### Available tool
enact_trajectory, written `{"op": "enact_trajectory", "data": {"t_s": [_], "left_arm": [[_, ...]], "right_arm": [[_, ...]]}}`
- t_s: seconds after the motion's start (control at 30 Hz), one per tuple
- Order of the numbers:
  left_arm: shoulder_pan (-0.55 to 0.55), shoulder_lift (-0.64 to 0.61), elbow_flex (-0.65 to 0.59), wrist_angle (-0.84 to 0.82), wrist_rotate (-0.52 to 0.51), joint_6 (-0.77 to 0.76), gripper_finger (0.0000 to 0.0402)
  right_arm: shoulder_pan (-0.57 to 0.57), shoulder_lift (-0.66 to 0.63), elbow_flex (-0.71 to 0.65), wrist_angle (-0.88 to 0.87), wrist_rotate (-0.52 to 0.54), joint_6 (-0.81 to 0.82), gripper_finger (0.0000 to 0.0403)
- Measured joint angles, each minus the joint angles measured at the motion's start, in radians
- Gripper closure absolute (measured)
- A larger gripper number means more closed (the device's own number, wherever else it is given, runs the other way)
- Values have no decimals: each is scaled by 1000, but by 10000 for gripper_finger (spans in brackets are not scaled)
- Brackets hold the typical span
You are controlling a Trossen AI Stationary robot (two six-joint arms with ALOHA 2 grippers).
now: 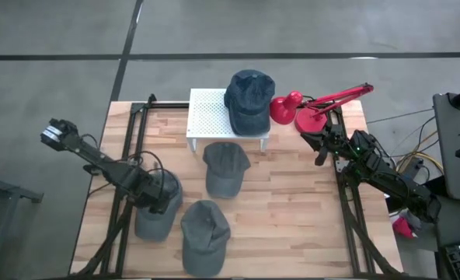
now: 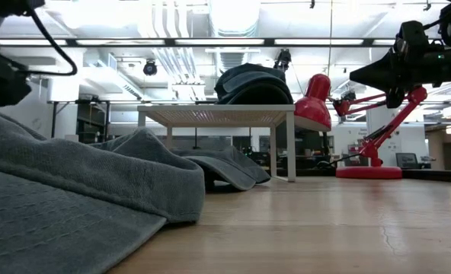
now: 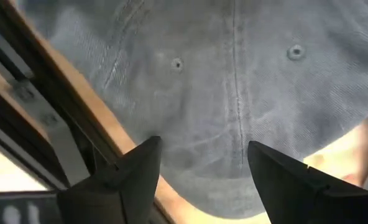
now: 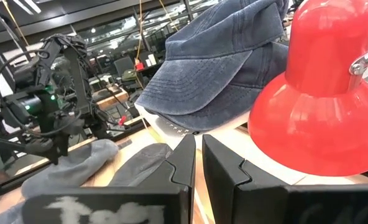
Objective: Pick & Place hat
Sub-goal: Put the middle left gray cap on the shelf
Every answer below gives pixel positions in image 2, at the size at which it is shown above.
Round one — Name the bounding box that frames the white ceiling light strip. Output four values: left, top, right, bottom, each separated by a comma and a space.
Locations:
174, 38, 265, 46
273, 38, 364, 46
75, 39, 165, 46

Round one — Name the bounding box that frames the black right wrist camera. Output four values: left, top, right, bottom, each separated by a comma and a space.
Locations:
395, 21, 429, 53

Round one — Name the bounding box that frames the ceiling air vent grille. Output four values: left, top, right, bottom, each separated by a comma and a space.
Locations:
218, 51, 245, 72

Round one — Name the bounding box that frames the grey towel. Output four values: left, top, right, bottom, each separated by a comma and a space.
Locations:
0, 106, 206, 274
214, 62, 289, 92

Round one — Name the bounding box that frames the grey baseball cap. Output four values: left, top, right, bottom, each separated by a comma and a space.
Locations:
171, 145, 271, 192

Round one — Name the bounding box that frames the black computer monitor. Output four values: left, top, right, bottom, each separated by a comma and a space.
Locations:
395, 151, 420, 170

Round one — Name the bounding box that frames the dark blue baseball cap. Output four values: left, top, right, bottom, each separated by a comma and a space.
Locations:
216, 78, 295, 105

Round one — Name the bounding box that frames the red desk lamp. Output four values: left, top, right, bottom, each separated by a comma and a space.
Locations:
293, 73, 428, 180

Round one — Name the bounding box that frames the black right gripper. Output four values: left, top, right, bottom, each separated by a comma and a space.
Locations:
350, 46, 451, 110

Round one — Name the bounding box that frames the white perforated metal shelf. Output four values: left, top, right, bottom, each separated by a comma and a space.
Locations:
136, 104, 297, 183

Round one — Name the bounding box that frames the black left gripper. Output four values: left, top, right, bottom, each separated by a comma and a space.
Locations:
0, 45, 33, 107

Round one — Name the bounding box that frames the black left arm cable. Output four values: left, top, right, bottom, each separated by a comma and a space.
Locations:
19, 7, 78, 77

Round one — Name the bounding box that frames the black ceiling spotlight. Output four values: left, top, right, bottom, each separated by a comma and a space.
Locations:
142, 59, 158, 77
273, 48, 293, 73

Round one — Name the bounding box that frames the round ceiling air duct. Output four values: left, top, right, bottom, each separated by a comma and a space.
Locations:
209, 0, 261, 38

